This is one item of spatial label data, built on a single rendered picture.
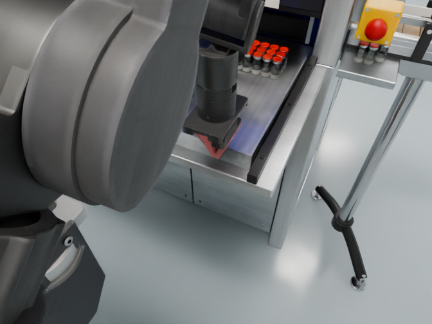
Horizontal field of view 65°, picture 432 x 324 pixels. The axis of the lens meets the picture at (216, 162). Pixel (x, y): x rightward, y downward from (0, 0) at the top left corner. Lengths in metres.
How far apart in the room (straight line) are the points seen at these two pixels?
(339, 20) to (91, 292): 0.68
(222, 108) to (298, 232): 1.15
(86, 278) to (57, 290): 0.04
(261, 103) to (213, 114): 0.25
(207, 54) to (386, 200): 1.48
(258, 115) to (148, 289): 0.95
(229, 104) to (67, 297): 0.30
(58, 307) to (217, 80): 0.31
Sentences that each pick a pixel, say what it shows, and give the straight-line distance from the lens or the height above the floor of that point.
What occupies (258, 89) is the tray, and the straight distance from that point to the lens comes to 0.75.
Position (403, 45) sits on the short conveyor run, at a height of 0.91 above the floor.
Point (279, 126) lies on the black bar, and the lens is 0.63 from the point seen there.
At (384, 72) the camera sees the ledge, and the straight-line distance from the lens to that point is 0.89.
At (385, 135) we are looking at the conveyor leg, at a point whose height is 0.62.
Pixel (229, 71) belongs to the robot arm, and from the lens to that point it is 0.44.
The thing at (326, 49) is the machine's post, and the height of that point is 0.92.
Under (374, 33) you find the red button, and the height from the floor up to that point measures 0.99.
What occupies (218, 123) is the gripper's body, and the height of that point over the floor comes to 0.99.
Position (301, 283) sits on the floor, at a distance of 1.46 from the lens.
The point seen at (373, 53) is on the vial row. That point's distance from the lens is 0.88.
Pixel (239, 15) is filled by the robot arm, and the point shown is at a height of 1.15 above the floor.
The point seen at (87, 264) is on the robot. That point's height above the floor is 0.98.
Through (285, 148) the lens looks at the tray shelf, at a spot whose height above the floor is 0.88.
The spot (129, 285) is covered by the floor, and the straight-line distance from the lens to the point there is 1.46.
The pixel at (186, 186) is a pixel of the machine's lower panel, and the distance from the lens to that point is 1.42.
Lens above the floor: 1.31
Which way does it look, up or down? 48 degrees down
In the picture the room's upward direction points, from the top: straight up
